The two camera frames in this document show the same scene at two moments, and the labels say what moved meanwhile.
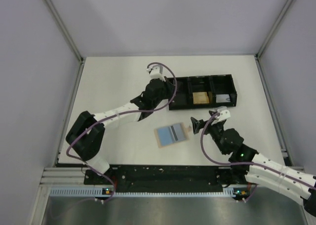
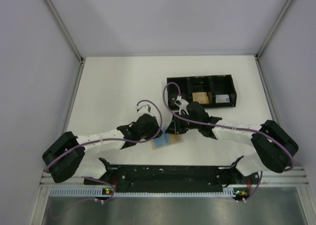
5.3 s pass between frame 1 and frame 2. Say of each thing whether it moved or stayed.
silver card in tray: stayed
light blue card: moved
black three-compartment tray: stayed
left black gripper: moved
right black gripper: moved
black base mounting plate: stayed
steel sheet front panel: stayed
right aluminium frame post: stayed
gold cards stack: stayed
